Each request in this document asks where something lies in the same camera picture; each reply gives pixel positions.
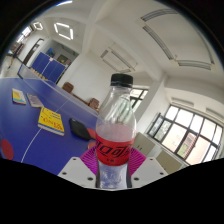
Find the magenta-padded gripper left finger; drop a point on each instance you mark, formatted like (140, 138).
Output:
(78, 170)

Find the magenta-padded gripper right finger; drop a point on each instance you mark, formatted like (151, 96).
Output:
(146, 170)

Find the clear bottle with red label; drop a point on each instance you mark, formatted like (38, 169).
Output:
(113, 146)

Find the beige cabinet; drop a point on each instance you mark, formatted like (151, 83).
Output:
(169, 161)
(143, 144)

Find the black paddle case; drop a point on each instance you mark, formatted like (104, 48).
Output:
(79, 128)

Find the large black-framed window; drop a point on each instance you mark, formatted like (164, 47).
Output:
(186, 133)

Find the brown armchair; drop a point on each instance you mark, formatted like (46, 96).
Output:
(94, 103)
(68, 87)

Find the black-framed glass door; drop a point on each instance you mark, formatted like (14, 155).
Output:
(138, 98)

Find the flat round red coaster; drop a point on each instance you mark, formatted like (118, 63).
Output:
(6, 149)

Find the grey booklet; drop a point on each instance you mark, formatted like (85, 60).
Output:
(34, 100)

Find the table tennis net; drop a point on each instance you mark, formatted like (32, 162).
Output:
(56, 89)

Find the small yellow and blue book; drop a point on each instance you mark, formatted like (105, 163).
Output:
(19, 96)

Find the blue folded table panels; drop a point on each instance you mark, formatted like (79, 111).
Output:
(48, 67)

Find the white ceiling air conditioner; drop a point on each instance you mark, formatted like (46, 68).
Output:
(118, 61)

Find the ceiling lights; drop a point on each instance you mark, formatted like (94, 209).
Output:
(70, 33)

